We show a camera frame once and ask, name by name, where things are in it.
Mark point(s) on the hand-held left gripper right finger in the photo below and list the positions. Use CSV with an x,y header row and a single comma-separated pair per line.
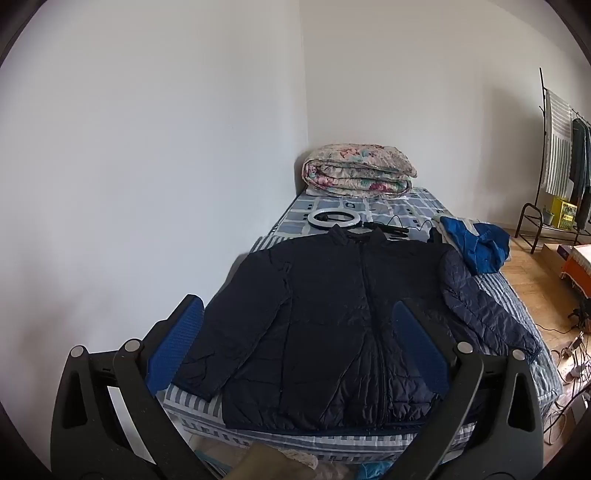
x,y
420,346

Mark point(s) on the dark green hanging garment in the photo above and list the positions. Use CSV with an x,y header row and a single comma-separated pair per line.
x,y
581,161

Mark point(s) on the bed with striped sheet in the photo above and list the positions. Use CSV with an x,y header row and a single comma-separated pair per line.
x,y
415,203

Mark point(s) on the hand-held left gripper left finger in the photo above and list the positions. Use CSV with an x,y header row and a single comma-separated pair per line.
x,y
178,339

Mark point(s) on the orange stool with white cloth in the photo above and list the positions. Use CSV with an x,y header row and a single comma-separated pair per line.
x,y
579,272

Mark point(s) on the folded floral quilt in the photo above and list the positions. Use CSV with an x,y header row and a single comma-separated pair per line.
x,y
358,168

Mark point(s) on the brown cardboard box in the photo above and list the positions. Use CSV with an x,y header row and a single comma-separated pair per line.
x,y
550,261

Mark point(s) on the yellow box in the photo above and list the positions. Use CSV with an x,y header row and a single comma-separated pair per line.
x,y
564,214

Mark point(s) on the black metal clothes rack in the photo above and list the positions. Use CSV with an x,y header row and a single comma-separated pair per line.
x,y
541,81

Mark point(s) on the blue jacket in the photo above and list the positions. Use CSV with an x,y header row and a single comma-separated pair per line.
x,y
480,249

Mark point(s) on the dark navy quilted jacket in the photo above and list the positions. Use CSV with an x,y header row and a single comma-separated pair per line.
x,y
323,323

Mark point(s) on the olive cloth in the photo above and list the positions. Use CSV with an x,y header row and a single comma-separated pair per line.
x,y
263,464

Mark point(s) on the teal cloth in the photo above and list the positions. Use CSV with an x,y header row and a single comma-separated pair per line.
x,y
374,470

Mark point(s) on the striped hanging towel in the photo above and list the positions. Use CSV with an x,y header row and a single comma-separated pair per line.
x,y
556,147

